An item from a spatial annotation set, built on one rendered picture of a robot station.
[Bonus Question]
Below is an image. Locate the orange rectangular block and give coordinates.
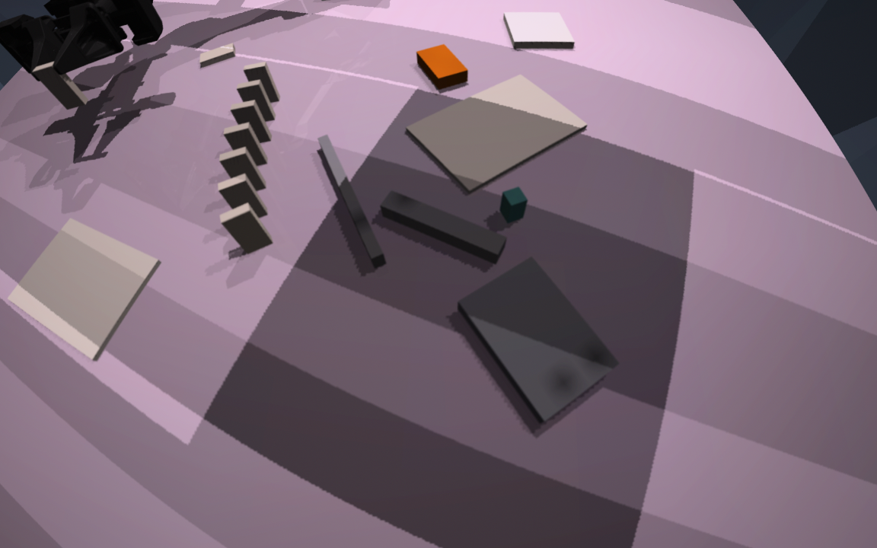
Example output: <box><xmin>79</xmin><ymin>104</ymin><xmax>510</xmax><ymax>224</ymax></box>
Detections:
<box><xmin>416</xmin><ymin>44</ymin><xmax>468</xmax><ymax>90</ymax></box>

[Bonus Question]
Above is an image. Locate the teal block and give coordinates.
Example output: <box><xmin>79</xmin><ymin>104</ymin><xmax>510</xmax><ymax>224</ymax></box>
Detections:
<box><xmin>500</xmin><ymin>187</ymin><xmax>528</xmax><ymax>223</ymax></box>

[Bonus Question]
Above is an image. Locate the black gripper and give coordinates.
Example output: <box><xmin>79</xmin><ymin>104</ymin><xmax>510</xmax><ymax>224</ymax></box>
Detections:
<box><xmin>0</xmin><ymin>0</ymin><xmax>164</xmax><ymax>81</ymax></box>

